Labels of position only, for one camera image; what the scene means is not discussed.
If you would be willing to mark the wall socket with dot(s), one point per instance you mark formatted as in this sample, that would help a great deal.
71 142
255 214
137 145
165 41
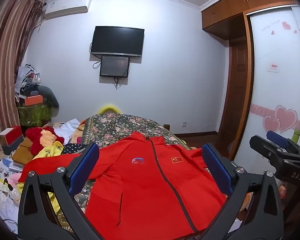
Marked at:
184 123

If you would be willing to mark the red plush toy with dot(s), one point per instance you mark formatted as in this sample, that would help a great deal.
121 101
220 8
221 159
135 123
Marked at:
41 138

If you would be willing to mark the white air conditioner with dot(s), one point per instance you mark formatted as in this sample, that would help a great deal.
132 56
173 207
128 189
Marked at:
61 8

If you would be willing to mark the green bottle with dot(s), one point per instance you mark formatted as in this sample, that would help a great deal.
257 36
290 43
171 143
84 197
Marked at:
296 136

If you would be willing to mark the red and white box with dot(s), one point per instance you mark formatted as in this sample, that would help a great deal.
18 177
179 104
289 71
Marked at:
10 135

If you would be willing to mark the small black wall monitor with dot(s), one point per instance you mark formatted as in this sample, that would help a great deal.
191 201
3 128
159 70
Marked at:
114 66

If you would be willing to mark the brown wooden door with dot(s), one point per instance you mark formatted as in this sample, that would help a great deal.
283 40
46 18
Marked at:
235 93

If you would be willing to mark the navy patterned folded garment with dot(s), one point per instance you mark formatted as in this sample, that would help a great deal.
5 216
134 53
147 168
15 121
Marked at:
73 148

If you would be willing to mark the yellow pillow behind bed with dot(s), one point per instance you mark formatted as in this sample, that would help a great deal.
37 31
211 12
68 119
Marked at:
109 108

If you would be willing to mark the wooden wardrobe with white doors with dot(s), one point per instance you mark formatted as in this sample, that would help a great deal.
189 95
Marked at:
272 96

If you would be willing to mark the red zip jacket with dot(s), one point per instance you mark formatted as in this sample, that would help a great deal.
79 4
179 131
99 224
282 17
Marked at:
142 188

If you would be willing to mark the floral bed cover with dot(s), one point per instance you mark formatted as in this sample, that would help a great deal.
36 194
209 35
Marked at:
108 128

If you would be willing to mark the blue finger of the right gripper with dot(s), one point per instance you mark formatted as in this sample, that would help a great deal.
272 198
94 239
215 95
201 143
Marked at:
277 139

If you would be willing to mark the black wall television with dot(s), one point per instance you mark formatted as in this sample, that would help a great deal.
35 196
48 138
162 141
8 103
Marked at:
111 40

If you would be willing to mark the yellow garment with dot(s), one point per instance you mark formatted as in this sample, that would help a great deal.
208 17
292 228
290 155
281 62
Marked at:
51 151

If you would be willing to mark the orange box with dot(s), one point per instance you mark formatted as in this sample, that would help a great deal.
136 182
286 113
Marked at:
33 100

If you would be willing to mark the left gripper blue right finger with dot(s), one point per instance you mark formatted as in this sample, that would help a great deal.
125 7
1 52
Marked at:
264 219

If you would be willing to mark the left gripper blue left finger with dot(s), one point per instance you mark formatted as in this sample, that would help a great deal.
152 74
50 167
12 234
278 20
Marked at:
36 217

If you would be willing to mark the striped maroon curtain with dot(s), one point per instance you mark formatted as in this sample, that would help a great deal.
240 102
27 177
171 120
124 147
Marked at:
17 21

